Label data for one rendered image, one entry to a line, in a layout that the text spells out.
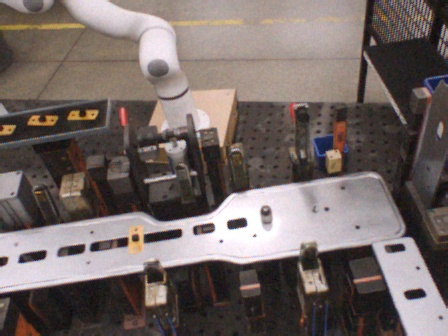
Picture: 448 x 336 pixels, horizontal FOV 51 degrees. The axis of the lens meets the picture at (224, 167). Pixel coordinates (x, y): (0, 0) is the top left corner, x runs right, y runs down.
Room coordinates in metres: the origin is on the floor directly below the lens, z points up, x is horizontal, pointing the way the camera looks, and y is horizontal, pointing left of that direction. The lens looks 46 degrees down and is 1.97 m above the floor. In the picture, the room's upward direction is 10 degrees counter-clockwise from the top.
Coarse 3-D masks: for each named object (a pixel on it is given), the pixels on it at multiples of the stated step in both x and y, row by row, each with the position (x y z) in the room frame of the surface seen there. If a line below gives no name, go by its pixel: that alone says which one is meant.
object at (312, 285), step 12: (300, 264) 0.56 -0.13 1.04; (300, 276) 0.54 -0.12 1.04; (312, 276) 0.53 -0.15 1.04; (324, 276) 0.52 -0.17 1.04; (300, 288) 0.54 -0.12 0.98; (312, 288) 0.50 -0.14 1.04; (324, 288) 0.49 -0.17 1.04; (300, 300) 0.53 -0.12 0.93; (312, 300) 0.49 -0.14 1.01; (324, 300) 0.49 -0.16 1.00; (300, 312) 0.56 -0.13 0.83; (312, 312) 0.49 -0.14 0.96; (324, 312) 0.49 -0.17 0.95; (300, 324) 0.54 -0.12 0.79; (312, 324) 0.50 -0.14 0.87
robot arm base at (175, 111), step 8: (184, 96) 1.34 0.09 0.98; (160, 104) 1.37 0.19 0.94; (168, 104) 1.33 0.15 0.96; (176, 104) 1.33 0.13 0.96; (184, 104) 1.34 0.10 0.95; (192, 104) 1.36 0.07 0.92; (168, 112) 1.34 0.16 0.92; (176, 112) 1.33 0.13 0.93; (184, 112) 1.33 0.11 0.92; (192, 112) 1.35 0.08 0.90; (200, 112) 1.44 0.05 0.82; (168, 120) 1.35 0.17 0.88; (176, 120) 1.33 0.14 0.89; (184, 120) 1.33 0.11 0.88; (200, 120) 1.40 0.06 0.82; (208, 120) 1.39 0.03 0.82; (168, 128) 1.40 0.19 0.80; (200, 128) 1.35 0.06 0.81
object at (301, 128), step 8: (304, 104) 0.90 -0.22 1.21; (296, 112) 0.89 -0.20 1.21; (304, 112) 0.87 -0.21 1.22; (296, 120) 0.88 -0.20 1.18; (304, 120) 0.86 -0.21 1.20; (296, 128) 0.88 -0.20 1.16; (304, 128) 0.89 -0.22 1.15; (296, 136) 0.88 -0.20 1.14; (304, 136) 0.88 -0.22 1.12; (296, 144) 0.87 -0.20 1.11; (304, 144) 0.88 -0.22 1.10; (296, 152) 0.87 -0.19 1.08
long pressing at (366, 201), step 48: (240, 192) 0.84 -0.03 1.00; (288, 192) 0.81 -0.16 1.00; (336, 192) 0.78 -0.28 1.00; (384, 192) 0.75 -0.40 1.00; (0, 240) 0.82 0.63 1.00; (48, 240) 0.79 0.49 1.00; (96, 240) 0.76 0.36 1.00; (192, 240) 0.71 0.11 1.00; (240, 240) 0.68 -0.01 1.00; (288, 240) 0.66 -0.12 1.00; (336, 240) 0.64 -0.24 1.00; (384, 240) 0.61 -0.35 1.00; (0, 288) 0.67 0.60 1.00
